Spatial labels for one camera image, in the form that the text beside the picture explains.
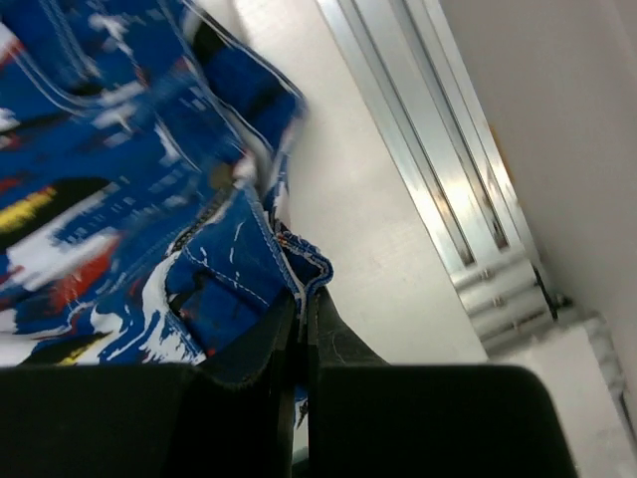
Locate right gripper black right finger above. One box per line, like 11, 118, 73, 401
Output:
307, 289, 576, 477

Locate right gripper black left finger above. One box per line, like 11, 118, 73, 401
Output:
1, 295, 296, 477

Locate blue white red patterned trousers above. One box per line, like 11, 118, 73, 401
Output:
1, 1, 332, 396

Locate aluminium frame rail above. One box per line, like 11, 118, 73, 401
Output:
319, 1, 564, 351

